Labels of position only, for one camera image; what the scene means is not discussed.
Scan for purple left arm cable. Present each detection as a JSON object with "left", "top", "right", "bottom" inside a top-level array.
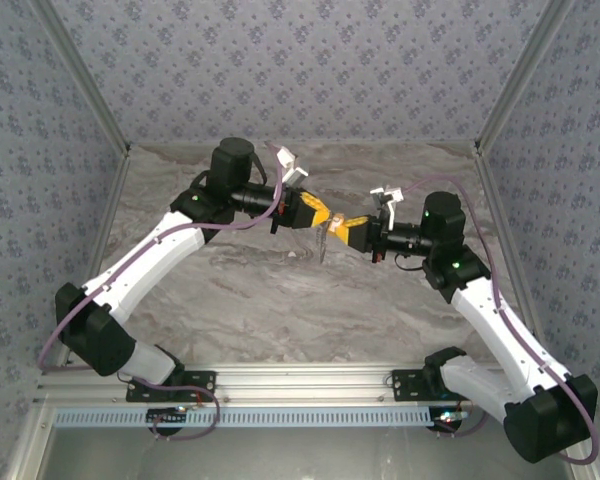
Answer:
[{"left": 37, "top": 162, "right": 287, "bottom": 374}]

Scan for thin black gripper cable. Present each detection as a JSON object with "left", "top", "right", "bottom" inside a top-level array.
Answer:
[
  {"left": 393, "top": 251, "right": 430, "bottom": 275},
  {"left": 249, "top": 149, "right": 270, "bottom": 185}
]

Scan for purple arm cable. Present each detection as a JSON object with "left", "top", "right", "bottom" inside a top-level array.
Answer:
[
  {"left": 37, "top": 162, "right": 287, "bottom": 374},
  {"left": 402, "top": 175, "right": 600, "bottom": 466}
]

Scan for small clear plastic bag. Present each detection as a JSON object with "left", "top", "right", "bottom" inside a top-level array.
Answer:
[{"left": 312, "top": 224, "right": 332, "bottom": 265}]

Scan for small black controller board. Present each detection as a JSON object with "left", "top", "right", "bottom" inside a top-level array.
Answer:
[
  {"left": 431, "top": 405, "right": 471, "bottom": 435},
  {"left": 146, "top": 406, "right": 190, "bottom": 437}
]

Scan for aluminium side rail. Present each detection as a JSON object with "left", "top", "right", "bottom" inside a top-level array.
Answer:
[
  {"left": 4, "top": 149, "right": 134, "bottom": 480},
  {"left": 473, "top": 148, "right": 600, "bottom": 480}
]

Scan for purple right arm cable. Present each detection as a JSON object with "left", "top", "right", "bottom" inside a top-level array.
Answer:
[{"left": 402, "top": 175, "right": 600, "bottom": 466}]

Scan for aluminium corner post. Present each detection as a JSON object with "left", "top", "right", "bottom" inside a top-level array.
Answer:
[
  {"left": 473, "top": 0, "right": 579, "bottom": 154},
  {"left": 29, "top": 0, "right": 133, "bottom": 157}
]

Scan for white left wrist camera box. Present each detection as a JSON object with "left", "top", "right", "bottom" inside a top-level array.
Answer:
[{"left": 274, "top": 144, "right": 310, "bottom": 185}]

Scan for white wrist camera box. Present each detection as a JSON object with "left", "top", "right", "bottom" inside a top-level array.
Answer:
[
  {"left": 274, "top": 144, "right": 310, "bottom": 185},
  {"left": 369, "top": 184, "right": 406, "bottom": 231}
]

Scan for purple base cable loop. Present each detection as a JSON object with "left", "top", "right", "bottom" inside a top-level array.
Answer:
[
  {"left": 151, "top": 387, "right": 222, "bottom": 442},
  {"left": 435, "top": 399, "right": 492, "bottom": 437}
]

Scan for white slotted cable duct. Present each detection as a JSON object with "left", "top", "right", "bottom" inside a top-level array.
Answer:
[{"left": 53, "top": 404, "right": 464, "bottom": 430}]

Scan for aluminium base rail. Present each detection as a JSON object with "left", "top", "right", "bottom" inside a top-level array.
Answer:
[{"left": 35, "top": 363, "right": 504, "bottom": 407}]

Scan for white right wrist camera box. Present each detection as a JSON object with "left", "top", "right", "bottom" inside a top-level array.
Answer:
[{"left": 369, "top": 184, "right": 406, "bottom": 231}]

